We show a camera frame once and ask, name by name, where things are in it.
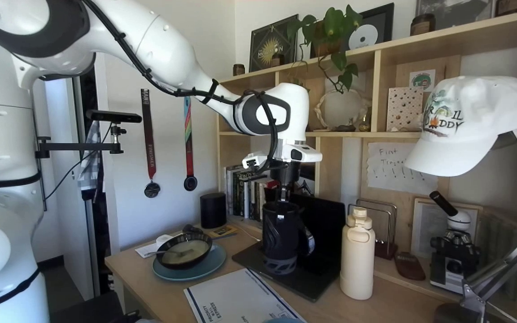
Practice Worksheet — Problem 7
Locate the framed record disc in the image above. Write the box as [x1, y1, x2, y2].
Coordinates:
[349, 4, 395, 51]

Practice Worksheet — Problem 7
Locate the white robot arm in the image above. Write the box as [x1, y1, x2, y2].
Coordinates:
[0, 0, 322, 323]

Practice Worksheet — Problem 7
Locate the black mug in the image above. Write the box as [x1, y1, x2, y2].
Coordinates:
[263, 201, 316, 277]

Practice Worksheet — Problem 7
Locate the black framed picture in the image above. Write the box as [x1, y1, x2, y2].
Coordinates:
[250, 16, 298, 72]

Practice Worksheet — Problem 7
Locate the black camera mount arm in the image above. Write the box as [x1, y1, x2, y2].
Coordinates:
[36, 110, 142, 158]

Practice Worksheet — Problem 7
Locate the white baseball cap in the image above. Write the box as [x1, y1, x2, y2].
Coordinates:
[406, 76, 517, 178]

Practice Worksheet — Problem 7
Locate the cream thermos bottle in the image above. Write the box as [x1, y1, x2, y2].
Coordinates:
[340, 207, 376, 300]

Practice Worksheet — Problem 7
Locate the row of books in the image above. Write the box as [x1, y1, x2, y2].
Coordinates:
[223, 165, 268, 221]

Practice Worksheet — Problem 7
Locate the black cylinder speaker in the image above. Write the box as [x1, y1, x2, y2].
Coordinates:
[201, 192, 227, 228]

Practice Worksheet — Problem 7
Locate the rainbow ribbon medal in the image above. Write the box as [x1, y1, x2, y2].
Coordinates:
[184, 97, 198, 192]

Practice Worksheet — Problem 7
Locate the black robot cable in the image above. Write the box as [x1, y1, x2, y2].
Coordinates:
[85, 0, 282, 164]

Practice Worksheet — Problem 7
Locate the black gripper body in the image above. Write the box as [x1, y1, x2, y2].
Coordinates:
[266, 162, 300, 201]

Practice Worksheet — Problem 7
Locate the dotted white card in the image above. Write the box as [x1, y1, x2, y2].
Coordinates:
[386, 86, 424, 131]

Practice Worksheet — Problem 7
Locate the white papers pile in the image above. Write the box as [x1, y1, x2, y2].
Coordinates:
[135, 235, 175, 259]

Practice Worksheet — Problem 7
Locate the light blue plate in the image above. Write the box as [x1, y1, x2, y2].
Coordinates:
[153, 246, 227, 282]

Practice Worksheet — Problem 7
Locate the green potted plant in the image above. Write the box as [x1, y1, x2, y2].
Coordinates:
[288, 4, 363, 94]

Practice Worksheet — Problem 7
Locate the black microscope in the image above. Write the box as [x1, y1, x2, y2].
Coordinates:
[429, 190, 480, 295]

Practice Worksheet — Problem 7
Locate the white paper booklet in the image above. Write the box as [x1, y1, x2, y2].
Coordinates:
[185, 269, 306, 323]

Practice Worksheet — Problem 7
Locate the dark bowl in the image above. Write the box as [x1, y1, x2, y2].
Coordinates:
[157, 226, 214, 269]

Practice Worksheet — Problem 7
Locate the metal desk lamp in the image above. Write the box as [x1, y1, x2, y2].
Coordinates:
[433, 124, 517, 323]

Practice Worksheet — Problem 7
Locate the wooden shelf unit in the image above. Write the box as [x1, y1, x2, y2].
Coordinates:
[214, 6, 517, 323]

